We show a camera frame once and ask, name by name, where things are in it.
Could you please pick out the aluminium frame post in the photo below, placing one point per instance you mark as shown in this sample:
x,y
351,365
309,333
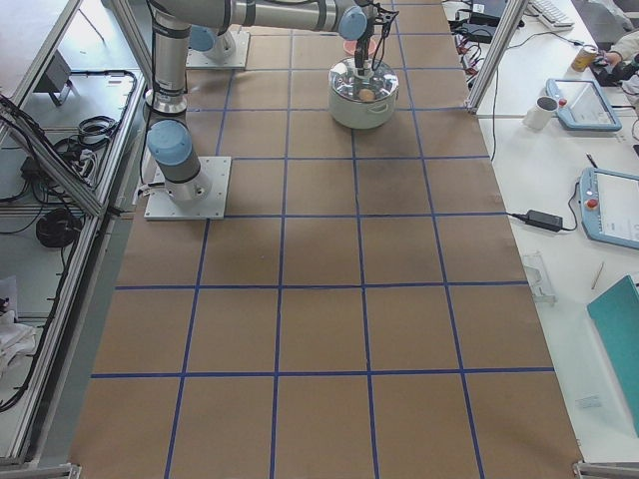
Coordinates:
x,y
505,30

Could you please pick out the near teach pendant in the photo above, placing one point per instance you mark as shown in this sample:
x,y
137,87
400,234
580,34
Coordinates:
x,y
609,206

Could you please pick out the yellow can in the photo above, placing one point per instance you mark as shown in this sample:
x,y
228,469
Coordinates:
x,y
585,56

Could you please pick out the far teach pendant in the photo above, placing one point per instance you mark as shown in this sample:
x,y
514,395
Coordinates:
x,y
583,106

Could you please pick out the teach pendant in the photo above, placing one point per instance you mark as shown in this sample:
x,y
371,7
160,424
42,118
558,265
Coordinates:
x,y
583,106
609,206

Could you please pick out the white mug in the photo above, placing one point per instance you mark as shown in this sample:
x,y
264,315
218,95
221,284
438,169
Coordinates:
x,y
540,113

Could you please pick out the pink bowl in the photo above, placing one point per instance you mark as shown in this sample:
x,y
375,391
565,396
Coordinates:
x,y
349,47

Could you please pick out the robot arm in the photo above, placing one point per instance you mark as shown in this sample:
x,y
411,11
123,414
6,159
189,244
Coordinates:
x,y
243,89
216,47

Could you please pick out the black power adapter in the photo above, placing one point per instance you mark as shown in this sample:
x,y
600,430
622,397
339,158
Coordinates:
x,y
542,220

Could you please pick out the clear plastic holder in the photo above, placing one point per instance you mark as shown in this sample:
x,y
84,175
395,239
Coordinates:
x,y
538,278

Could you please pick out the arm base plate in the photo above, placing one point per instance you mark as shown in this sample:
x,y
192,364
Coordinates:
x,y
203,197
238,61

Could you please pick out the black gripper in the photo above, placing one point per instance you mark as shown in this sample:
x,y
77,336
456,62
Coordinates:
x,y
362,49

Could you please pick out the teal folder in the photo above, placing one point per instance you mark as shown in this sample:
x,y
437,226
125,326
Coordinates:
x,y
615,315

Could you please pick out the glass pot lid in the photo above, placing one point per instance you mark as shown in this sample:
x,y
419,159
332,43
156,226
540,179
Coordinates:
x,y
346,84

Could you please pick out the pale green cooking pot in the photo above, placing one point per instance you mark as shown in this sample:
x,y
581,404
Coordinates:
x,y
361,116

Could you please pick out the brown egg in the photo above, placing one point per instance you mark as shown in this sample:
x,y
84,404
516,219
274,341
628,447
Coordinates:
x,y
367,95

